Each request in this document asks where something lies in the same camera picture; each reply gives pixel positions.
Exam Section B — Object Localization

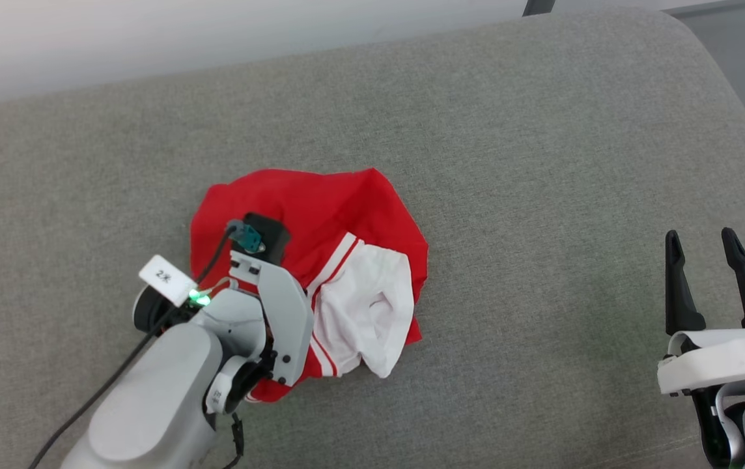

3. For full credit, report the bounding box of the white paper label tag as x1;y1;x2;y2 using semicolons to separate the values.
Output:
139;254;199;307

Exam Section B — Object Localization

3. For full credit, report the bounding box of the red garment with white sleeves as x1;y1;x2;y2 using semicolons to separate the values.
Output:
190;168;430;403

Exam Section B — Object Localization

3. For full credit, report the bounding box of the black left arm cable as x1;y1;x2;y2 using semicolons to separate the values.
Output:
26;225;238;469

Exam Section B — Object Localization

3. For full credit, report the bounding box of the short thin black cable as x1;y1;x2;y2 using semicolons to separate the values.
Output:
223;413;246;469

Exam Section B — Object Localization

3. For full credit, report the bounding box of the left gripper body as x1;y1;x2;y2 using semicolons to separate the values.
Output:
229;251;315;386

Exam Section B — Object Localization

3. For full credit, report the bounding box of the teal left camera connector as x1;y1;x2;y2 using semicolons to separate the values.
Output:
228;220;266;255

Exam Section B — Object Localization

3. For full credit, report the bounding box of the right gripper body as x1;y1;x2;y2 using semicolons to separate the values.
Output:
657;329;745;395

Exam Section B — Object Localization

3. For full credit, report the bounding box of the grey fabric sofa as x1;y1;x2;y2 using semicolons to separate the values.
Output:
0;7;745;469

